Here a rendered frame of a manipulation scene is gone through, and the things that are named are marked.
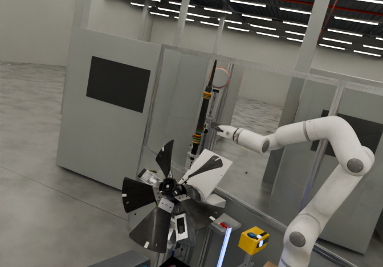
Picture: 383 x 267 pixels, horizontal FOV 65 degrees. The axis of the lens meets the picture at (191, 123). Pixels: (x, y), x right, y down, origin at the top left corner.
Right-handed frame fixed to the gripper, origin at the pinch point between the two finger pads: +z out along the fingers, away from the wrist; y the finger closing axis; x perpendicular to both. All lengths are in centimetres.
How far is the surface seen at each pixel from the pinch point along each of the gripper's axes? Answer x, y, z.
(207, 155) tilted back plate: -33, 41, 31
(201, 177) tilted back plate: -45, 30, 23
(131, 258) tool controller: -42, -62, -25
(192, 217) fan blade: -49, -9, -6
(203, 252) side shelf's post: -111, 53, 20
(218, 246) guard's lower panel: -111, 70, 19
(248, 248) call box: -65, 21, -28
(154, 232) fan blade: -66, -17, 11
